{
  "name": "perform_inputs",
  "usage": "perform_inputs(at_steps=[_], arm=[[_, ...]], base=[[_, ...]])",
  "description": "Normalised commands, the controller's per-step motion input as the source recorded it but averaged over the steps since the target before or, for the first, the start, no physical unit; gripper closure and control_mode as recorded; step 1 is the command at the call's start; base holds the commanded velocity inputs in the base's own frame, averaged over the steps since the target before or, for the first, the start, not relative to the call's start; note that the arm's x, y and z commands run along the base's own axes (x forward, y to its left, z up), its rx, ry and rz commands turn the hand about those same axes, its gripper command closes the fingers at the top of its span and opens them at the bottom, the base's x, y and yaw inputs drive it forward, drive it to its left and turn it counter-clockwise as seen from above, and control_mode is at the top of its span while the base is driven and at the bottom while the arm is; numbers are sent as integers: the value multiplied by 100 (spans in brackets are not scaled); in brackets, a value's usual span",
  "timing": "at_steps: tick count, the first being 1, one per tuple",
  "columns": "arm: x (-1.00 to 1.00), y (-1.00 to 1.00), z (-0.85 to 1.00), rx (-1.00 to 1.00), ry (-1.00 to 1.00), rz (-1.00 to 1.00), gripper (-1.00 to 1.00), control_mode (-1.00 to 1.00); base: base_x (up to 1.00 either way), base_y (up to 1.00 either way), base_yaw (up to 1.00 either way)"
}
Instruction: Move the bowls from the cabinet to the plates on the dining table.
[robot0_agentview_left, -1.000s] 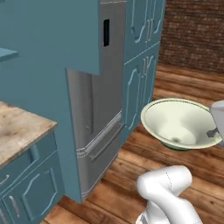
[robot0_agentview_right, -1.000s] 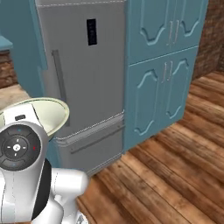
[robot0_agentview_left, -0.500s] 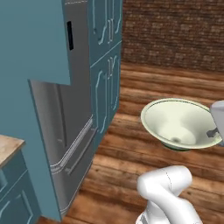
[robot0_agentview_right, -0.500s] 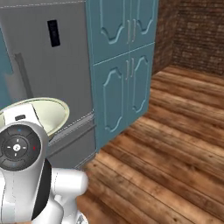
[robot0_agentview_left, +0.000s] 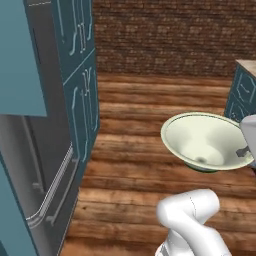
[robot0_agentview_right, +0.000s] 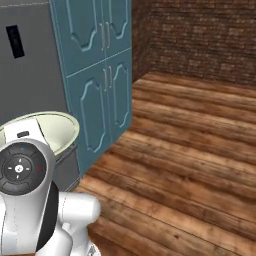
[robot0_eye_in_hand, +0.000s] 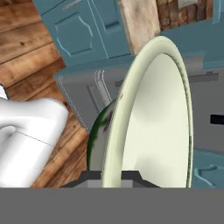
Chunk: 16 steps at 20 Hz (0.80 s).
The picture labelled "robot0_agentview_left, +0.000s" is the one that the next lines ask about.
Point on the pale green-rimmed white bowl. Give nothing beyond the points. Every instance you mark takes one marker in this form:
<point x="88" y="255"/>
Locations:
<point x="200" y="140"/>

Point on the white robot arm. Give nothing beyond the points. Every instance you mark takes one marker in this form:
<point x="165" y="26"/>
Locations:
<point x="186" y="213"/>

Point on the tall teal cupboard run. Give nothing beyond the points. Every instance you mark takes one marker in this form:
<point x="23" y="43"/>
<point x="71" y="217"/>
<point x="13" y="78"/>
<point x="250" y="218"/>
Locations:
<point x="78" y="83"/>

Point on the teal island cabinet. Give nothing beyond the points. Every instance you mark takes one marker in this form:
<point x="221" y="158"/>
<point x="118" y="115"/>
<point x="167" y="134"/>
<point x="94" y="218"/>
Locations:
<point x="243" y="90"/>

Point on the teal cabinet door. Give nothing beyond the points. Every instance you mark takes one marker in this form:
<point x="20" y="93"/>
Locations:
<point x="16" y="56"/>
<point x="11" y="220"/>

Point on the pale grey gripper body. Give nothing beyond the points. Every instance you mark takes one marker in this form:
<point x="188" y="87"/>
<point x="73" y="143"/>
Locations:
<point x="250" y="133"/>

